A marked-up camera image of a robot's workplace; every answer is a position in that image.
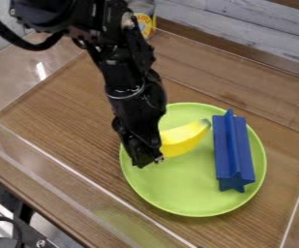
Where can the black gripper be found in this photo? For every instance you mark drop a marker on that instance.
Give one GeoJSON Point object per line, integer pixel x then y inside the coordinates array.
{"type": "Point", "coordinates": [138, 108]}

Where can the yellow toy banana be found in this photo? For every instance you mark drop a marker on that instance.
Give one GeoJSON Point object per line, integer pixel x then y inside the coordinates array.
{"type": "Point", "coordinates": [181, 139]}

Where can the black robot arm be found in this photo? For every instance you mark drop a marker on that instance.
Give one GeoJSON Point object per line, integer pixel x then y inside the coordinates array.
{"type": "Point", "coordinates": [105, 28]}

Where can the green round plate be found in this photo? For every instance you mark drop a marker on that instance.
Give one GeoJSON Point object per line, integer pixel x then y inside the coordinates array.
{"type": "Point", "coordinates": [182, 185]}

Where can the blue star-shaped block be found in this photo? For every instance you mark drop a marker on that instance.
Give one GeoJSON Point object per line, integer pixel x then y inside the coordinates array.
{"type": "Point", "coordinates": [233, 152]}

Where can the black metal stand base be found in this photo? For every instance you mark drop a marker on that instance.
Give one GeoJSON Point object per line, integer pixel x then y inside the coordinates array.
{"type": "Point", "coordinates": [30, 237]}

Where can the yellow labelled tin can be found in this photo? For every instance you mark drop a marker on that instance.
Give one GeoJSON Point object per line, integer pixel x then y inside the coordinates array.
{"type": "Point", "coordinates": [144, 10]}

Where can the clear acrylic tray wall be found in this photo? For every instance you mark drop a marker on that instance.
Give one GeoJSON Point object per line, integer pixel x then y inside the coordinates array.
{"type": "Point", "coordinates": [80, 206]}

